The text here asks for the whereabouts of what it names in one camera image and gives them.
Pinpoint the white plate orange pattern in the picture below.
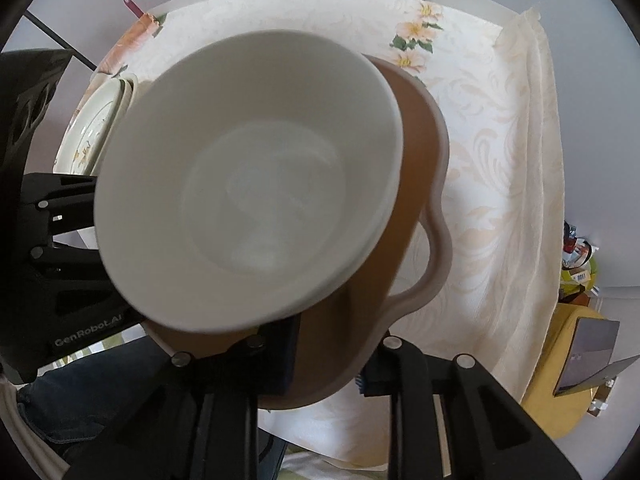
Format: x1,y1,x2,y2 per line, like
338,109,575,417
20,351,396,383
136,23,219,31
53,73,139,176

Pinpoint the small white bowl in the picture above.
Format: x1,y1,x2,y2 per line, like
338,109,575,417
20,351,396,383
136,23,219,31
94,30,404,333

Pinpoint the yellow stool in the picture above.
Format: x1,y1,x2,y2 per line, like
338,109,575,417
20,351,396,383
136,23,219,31
522,304,626,439

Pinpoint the floral white tablecloth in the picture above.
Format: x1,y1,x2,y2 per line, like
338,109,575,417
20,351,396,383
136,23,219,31
113,0,564,479

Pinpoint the black cable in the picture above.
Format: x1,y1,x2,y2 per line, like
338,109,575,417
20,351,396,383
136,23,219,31
22,8,99,72

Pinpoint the pink handled broom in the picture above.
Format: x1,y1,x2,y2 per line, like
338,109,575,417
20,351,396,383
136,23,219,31
122,0,144,18

